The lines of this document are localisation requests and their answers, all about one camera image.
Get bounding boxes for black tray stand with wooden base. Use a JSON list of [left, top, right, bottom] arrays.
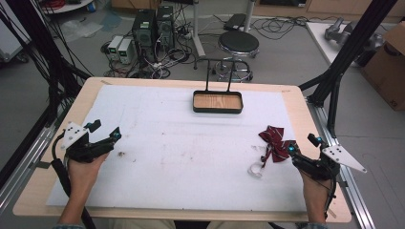
[[192, 58, 245, 115]]

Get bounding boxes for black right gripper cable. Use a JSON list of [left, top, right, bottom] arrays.
[[322, 177, 338, 221]]

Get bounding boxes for white desk leg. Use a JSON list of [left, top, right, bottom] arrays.
[[190, 0, 206, 59]]

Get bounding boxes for large black computer tower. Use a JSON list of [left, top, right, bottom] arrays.
[[131, 9, 158, 62]]

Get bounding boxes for dark red striped bow tie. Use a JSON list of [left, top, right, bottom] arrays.
[[247, 125, 299, 178]]

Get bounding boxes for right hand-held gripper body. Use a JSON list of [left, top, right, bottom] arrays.
[[291, 144, 368, 181]]

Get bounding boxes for tangle of floor cables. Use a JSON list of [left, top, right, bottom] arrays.
[[100, 6, 199, 80]]

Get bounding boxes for small black computer tower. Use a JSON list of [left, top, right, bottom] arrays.
[[155, 5, 176, 50]]

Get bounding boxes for black metal frame with cables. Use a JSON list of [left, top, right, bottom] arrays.
[[0, 0, 94, 128]]

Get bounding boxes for black round stool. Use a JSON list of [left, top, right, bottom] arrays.
[[215, 30, 261, 83]]

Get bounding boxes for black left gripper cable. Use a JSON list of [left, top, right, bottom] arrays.
[[51, 133, 97, 229]]

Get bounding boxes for person's right hand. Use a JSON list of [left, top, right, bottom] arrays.
[[298, 171, 334, 205]]

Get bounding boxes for white platform board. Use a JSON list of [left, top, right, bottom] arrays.
[[305, 21, 362, 69]]

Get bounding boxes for black metal frame post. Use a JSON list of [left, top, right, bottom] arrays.
[[298, 0, 399, 139]]

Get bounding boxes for white foam mat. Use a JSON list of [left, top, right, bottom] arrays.
[[45, 83, 308, 213]]

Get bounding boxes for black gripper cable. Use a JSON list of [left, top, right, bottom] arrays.
[[51, 133, 97, 229], [322, 177, 338, 221]]

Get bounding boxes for white power supply unit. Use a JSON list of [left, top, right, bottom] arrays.
[[117, 38, 135, 65], [107, 34, 124, 62]]

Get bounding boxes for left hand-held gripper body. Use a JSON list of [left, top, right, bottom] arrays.
[[60, 121, 115, 164]]

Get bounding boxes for flat black box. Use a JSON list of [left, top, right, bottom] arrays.
[[223, 12, 248, 32]]

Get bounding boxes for aluminium rail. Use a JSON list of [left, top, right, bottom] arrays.
[[0, 124, 66, 213], [306, 97, 377, 229]]

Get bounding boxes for brown cardboard box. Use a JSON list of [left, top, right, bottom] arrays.
[[360, 21, 405, 112]]

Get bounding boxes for person's left hand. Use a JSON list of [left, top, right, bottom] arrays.
[[67, 152, 110, 198]]

